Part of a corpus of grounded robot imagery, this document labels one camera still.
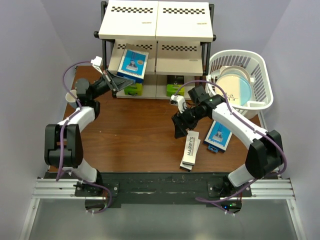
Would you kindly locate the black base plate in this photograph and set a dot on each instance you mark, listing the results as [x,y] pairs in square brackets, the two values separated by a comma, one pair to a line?
[157,188]

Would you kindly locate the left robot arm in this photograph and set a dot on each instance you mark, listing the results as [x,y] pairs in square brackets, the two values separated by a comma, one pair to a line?
[63,146]

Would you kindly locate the white Harry's razor box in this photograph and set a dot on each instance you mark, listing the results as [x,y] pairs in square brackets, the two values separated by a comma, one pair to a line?
[192,143]

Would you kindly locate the blue razor package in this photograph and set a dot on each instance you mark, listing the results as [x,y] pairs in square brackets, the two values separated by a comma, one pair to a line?
[218,137]

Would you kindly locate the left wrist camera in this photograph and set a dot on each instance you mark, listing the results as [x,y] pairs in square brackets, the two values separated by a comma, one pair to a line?
[97,64]

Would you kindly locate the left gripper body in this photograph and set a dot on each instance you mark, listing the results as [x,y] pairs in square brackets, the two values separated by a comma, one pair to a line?
[101,87]

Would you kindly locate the blue booklet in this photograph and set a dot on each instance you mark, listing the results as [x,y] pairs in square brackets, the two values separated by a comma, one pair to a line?
[133,63]

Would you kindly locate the beige and blue plate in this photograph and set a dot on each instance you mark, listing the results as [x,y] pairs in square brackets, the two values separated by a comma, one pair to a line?
[236,83]

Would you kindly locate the blue ceramic mug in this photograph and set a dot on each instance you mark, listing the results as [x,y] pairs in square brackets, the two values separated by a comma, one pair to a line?
[71,97]

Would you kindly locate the white plastic basket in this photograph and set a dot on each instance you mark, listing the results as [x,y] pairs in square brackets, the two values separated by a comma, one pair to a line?
[261,92]

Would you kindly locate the aluminium rail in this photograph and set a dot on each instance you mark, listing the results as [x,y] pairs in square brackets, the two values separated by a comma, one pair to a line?
[162,206]

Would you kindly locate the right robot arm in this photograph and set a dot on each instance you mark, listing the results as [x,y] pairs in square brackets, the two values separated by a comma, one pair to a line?
[264,148]

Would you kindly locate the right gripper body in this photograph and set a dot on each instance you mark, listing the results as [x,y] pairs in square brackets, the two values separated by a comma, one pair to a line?
[191,117]

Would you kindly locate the black green razor package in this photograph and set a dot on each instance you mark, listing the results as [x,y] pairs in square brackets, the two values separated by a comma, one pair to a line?
[173,83]

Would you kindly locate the white three-tier shelf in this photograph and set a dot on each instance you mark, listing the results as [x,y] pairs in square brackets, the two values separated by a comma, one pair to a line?
[177,35]

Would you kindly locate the black green razor box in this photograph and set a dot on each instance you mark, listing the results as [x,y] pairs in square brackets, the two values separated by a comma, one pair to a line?
[134,89]

